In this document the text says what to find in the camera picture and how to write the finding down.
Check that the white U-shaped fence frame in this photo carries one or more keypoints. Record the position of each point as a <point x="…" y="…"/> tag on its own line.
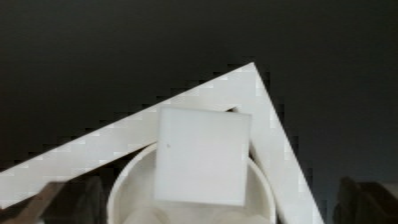
<point x="234" y="92"/>

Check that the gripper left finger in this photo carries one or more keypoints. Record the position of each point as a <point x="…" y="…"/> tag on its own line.
<point x="68" y="204"/>

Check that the white stool leg with tag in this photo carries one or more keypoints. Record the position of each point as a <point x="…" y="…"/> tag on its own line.
<point x="202" y="156"/>

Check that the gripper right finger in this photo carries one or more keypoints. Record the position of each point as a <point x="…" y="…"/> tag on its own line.
<point x="367" y="203"/>

